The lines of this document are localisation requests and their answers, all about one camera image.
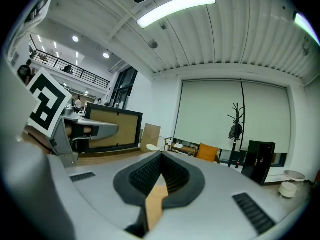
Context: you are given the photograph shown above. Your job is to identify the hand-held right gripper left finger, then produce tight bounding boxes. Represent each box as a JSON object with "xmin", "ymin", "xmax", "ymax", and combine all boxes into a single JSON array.
[{"xmin": 47, "ymin": 150, "xmax": 163, "ymax": 233}]

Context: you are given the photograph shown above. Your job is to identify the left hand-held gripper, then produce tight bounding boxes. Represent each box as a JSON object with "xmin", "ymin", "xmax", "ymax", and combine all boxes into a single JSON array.
[{"xmin": 24, "ymin": 67, "xmax": 120, "ymax": 169}]

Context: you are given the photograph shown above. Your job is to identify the black cabinet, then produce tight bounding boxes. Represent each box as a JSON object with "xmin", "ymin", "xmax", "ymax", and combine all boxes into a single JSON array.
[{"xmin": 240, "ymin": 140, "xmax": 276, "ymax": 186}]

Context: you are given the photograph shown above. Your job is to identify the black framed glass door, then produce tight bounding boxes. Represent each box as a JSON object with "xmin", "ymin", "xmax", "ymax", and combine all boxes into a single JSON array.
[{"xmin": 110, "ymin": 67, "xmax": 139, "ymax": 110}]

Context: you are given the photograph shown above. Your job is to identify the brown cardboard board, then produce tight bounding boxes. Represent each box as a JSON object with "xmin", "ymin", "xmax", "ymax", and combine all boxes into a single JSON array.
[{"xmin": 139, "ymin": 123, "xmax": 162, "ymax": 154}]

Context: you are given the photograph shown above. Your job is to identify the dark hanging bag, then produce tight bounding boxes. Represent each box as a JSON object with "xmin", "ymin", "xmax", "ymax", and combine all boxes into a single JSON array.
[{"xmin": 228, "ymin": 123, "xmax": 244, "ymax": 141}]

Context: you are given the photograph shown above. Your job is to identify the black balcony railing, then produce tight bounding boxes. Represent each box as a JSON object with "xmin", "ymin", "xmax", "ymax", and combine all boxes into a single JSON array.
[{"xmin": 29, "ymin": 49, "xmax": 111, "ymax": 90}]

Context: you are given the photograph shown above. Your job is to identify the white roller blind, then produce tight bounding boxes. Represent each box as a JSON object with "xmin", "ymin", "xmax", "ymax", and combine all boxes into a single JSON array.
[
  {"xmin": 173, "ymin": 80, "xmax": 245, "ymax": 151},
  {"xmin": 239, "ymin": 81, "xmax": 293, "ymax": 155}
]

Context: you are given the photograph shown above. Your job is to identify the long ceiling light tube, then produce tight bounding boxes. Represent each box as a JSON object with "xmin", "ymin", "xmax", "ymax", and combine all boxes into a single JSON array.
[
  {"xmin": 294, "ymin": 12, "xmax": 320, "ymax": 46},
  {"xmin": 136, "ymin": 0, "xmax": 217, "ymax": 30}
]

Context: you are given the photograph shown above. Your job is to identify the orange cushion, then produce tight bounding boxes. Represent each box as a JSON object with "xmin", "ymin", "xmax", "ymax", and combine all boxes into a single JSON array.
[{"xmin": 195, "ymin": 142, "xmax": 220, "ymax": 163}]

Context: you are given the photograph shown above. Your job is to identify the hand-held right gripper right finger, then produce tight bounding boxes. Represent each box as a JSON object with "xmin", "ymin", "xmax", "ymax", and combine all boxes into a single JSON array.
[{"xmin": 147, "ymin": 150, "xmax": 285, "ymax": 240}]

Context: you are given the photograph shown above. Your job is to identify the wooden armchair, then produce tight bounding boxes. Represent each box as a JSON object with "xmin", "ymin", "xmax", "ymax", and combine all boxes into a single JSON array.
[{"xmin": 167, "ymin": 136, "xmax": 221, "ymax": 165}]

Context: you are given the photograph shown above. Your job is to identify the white round seat chair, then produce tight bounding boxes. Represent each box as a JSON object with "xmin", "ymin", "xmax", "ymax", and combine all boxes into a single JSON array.
[{"xmin": 145, "ymin": 135, "xmax": 173, "ymax": 153}]

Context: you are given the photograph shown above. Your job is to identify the black picture frame wooden back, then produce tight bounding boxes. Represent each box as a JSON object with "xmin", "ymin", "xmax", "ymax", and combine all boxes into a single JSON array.
[{"xmin": 84, "ymin": 102, "xmax": 144, "ymax": 154}]

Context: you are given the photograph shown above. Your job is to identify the black coat rack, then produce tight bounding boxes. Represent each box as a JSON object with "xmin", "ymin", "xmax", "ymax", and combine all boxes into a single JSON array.
[{"xmin": 226, "ymin": 102, "xmax": 247, "ymax": 168}]

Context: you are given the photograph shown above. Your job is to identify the white round side table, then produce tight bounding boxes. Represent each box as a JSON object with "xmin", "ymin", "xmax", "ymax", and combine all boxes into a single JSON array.
[{"xmin": 278, "ymin": 169, "xmax": 307, "ymax": 200}]

